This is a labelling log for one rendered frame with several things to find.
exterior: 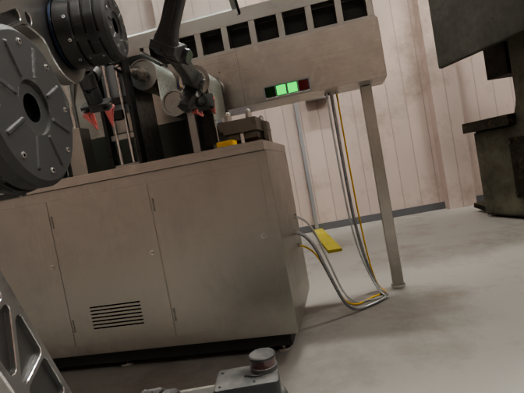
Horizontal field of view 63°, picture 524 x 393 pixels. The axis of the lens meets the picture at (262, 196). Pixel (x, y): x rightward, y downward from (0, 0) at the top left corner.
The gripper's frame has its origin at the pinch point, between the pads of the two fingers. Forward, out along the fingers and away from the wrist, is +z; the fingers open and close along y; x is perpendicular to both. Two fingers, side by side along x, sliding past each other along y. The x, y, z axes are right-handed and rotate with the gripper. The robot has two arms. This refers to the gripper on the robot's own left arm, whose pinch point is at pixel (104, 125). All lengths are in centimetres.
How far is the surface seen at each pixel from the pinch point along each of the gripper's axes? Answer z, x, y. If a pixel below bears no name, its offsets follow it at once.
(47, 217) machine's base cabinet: 41, -10, 44
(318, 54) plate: 8, -70, -93
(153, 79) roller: 1, -54, -10
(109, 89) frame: -0.5, -46.1, 8.7
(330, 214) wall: 241, -247, -119
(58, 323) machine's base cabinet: 83, 13, 49
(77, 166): 37, -50, 40
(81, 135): 23, -58, 35
